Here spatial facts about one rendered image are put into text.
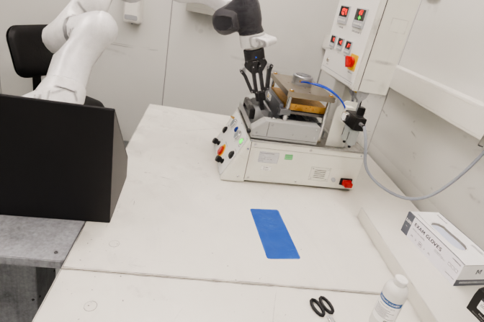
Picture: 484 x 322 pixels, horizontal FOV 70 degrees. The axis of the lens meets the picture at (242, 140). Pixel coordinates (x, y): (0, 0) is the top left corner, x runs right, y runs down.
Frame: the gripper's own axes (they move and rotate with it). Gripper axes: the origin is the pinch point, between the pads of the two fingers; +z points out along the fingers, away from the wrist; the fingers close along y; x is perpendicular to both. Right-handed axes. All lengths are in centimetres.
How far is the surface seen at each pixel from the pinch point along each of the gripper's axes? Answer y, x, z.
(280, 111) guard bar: -4.5, 13.6, 0.5
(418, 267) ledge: -28, 62, 34
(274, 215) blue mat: 6.2, 35.9, 26.9
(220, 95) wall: 12, -140, 40
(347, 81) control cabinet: -30.6, 10.8, -4.7
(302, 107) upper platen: -13.3, 10.1, 2.2
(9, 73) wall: 163, -151, -5
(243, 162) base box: 11.8, 16.9, 15.9
